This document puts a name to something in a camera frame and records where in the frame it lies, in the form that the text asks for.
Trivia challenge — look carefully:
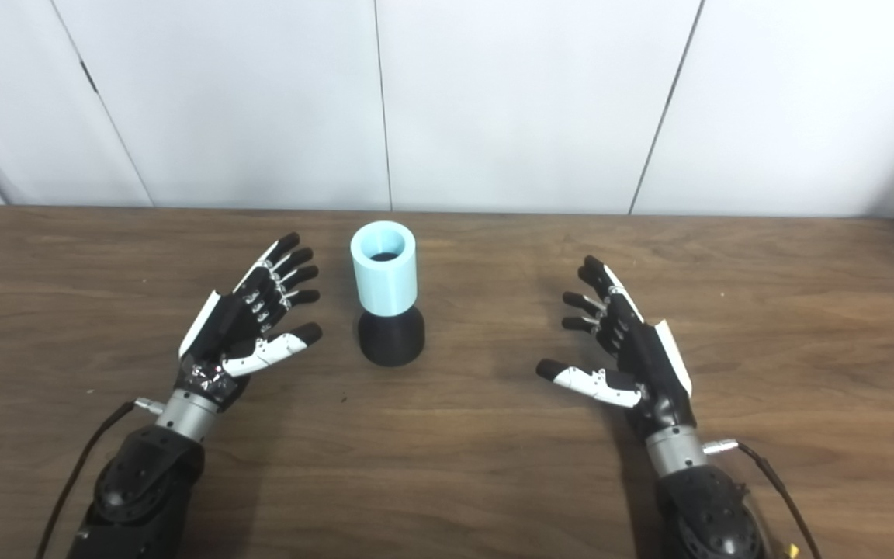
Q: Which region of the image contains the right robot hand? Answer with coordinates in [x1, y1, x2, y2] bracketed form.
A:
[535, 255, 698, 445]

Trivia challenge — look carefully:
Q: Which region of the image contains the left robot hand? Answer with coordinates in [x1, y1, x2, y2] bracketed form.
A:
[174, 232, 324, 412]

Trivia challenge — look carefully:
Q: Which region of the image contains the light-blue hose piece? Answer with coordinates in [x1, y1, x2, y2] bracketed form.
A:
[350, 220, 418, 317]

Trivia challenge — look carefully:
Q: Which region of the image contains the black nozzle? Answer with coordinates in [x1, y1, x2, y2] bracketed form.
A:
[358, 250, 426, 367]

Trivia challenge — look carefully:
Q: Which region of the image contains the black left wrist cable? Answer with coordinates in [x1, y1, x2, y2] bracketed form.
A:
[34, 398, 165, 559]

